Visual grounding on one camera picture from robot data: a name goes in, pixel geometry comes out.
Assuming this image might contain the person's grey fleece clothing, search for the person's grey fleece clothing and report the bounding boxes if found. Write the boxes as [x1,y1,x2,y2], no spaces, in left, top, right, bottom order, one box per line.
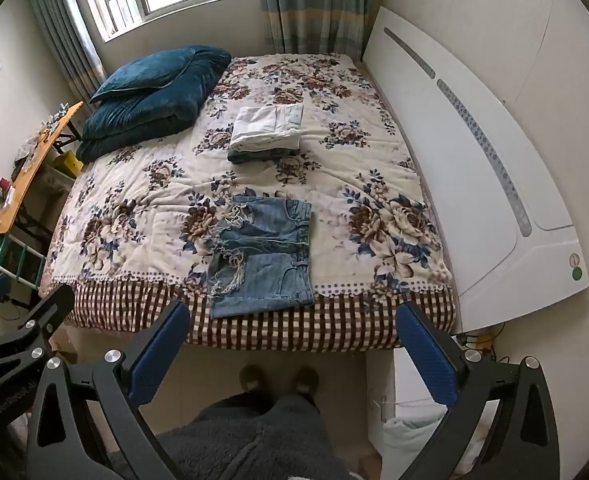
[153,391,347,480]

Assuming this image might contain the floral blanket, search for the floral blanket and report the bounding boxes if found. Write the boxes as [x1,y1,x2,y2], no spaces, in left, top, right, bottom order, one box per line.
[39,52,457,311]

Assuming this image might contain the blue denim shorts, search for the blue denim shorts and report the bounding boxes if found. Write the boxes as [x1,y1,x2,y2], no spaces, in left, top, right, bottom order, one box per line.
[207,187,316,320]

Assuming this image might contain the white bedside cabinet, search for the white bedside cabinet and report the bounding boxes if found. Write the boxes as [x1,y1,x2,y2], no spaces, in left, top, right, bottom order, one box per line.
[365,344,457,463]

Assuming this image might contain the brown checked bed sheet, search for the brown checked bed sheet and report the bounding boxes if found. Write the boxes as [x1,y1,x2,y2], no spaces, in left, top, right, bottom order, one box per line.
[37,280,457,353]

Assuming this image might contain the folded dark blue quilt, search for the folded dark blue quilt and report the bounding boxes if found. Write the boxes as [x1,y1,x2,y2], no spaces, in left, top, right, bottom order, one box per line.
[76,47,232,163]

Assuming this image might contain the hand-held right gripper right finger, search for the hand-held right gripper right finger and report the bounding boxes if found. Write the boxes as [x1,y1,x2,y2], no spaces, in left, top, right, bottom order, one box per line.
[395,301,560,480]

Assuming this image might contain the person's grey slipper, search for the person's grey slipper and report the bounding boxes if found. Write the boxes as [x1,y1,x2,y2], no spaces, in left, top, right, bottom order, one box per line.
[291,365,321,397]
[238,364,271,395]

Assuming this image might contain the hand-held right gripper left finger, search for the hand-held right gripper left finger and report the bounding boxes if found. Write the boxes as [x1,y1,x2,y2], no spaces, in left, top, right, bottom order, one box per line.
[26,301,191,480]

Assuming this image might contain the teal striped curtain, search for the teal striped curtain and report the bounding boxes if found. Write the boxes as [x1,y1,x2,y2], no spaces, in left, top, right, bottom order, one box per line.
[256,0,388,59]
[23,0,108,107]

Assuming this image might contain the green and white rack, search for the green and white rack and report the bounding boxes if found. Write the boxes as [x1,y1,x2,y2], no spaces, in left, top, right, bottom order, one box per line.
[0,232,48,303]

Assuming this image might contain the folded white pants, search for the folded white pants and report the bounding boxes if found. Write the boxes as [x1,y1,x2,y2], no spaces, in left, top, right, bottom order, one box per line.
[229,104,305,153]

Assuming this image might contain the dark blue velvet pillow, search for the dark blue velvet pillow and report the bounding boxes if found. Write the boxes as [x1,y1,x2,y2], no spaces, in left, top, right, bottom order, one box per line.
[89,46,198,105]

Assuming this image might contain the white cloth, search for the white cloth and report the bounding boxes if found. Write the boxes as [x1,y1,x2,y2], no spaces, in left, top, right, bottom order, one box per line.
[381,412,482,480]

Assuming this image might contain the white headboard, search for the white headboard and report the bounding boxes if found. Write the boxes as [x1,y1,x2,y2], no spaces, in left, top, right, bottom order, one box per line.
[361,6,589,335]

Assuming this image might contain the yellow box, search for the yellow box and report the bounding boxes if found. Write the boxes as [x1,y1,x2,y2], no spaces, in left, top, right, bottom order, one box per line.
[52,152,84,179]

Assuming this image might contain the folded dark pants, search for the folded dark pants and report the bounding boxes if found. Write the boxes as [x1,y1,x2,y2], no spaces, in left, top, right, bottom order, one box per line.
[227,146,300,165]

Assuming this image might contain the orange wooden folding desk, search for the orange wooden folding desk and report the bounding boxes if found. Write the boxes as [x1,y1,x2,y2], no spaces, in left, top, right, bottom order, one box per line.
[0,101,84,236]

